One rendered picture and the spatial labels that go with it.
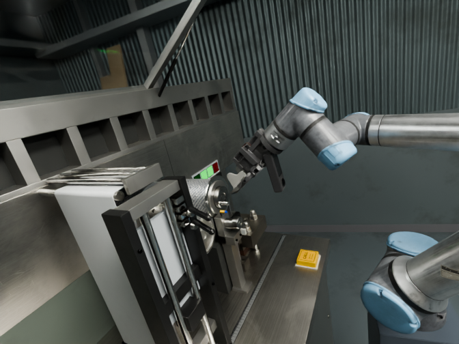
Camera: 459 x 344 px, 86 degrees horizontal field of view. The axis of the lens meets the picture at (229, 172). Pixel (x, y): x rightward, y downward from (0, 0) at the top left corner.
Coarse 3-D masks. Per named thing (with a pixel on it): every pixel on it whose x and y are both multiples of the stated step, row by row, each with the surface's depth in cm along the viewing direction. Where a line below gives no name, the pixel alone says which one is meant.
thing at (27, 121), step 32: (96, 96) 82; (128, 96) 93; (192, 96) 126; (224, 96) 163; (0, 128) 61; (32, 128) 67; (64, 128) 74; (96, 128) 90; (128, 128) 101; (160, 128) 116; (0, 160) 66; (32, 160) 73; (64, 160) 80; (96, 160) 82; (0, 192) 64
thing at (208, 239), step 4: (200, 220) 75; (204, 220) 78; (208, 224) 80; (212, 224) 81; (200, 228) 76; (212, 228) 81; (204, 232) 77; (204, 236) 77; (208, 236) 79; (212, 236) 81; (204, 240) 77; (208, 240) 80; (212, 240) 81; (204, 244) 78; (208, 244) 80; (212, 244) 80; (208, 248) 79
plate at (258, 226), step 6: (246, 216) 112; (258, 216) 110; (264, 216) 110; (252, 222) 107; (258, 222) 106; (264, 222) 109; (252, 228) 102; (258, 228) 104; (264, 228) 109; (246, 234) 99; (252, 234) 98; (258, 234) 103; (246, 240) 99; (252, 240) 98; (246, 246) 100; (252, 246) 99
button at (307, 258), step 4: (300, 252) 98; (304, 252) 98; (308, 252) 97; (312, 252) 97; (316, 252) 96; (300, 256) 96; (304, 256) 95; (308, 256) 95; (312, 256) 94; (316, 256) 94; (296, 260) 94; (300, 260) 94; (304, 260) 93; (308, 260) 93; (312, 260) 92; (316, 260) 93; (300, 264) 94; (304, 264) 93; (308, 264) 92; (312, 264) 91; (316, 264) 93
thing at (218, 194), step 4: (216, 188) 82; (220, 188) 81; (224, 188) 84; (216, 192) 81; (220, 192) 81; (224, 192) 84; (228, 192) 86; (216, 196) 80; (220, 196) 81; (224, 196) 83; (228, 196) 86; (216, 200) 80; (220, 200) 81; (224, 200) 84; (228, 200) 86; (216, 204) 81; (220, 204) 81
